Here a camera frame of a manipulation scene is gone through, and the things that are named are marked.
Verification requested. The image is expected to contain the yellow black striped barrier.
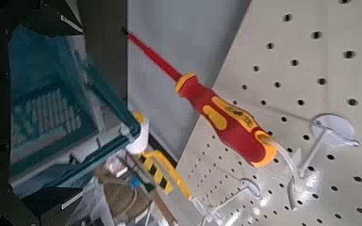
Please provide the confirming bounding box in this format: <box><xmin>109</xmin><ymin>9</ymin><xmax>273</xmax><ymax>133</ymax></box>
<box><xmin>139</xmin><ymin>153</ymin><xmax>174</xmax><ymax>196</ymax></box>

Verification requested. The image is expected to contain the yellow handled white paint roller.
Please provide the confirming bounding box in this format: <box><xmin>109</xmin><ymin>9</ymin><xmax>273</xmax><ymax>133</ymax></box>
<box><xmin>126</xmin><ymin>110</ymin><xmax>195</xmax><ymax>202</ymax></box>

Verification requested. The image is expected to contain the beige perforated pegboard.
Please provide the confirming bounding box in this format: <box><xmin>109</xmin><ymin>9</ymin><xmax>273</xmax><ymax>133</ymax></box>
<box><xmin>150</xmin><ymin>0</ymin><xmax>362</xmax><ymax>226</ymax></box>

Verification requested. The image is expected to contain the white plastic pegboard hook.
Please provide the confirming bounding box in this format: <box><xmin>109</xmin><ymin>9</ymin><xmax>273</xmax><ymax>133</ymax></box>
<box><xmin>197</xmin><ymin>178</ymin><xmax>262</xmax><ymax>226</ymax></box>
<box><xmin>272</xmin><ymin>112</ymin><xmax>361</xmax><ymax>210</ymax></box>

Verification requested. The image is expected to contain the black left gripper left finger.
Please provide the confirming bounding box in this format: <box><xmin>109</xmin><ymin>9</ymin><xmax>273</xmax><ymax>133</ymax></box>
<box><xmin>0</xmin><ymin>184</ymin><xmax>85</xmax><ymax>226</ymax></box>

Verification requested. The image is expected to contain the red yellow screwdriver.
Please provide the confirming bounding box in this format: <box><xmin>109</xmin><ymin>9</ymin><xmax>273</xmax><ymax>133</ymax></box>
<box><xmin>123</xmin><ymin>28</ymin><xmax>280</xmax><ymax>170</ymax></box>

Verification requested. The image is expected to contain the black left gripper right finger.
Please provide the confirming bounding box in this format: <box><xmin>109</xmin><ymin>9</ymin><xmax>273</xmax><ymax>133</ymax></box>
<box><xmin>0</xmin><ymin>0</ymin><xmax>85</xmax><ymax>37</ymax></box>

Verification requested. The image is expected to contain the blue plastic crate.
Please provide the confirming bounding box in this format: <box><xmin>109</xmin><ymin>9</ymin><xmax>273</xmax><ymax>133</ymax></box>
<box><xmin>7</xmin><ymin>24</ymin><xmax>142</xmax><ymax>196</ymax></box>

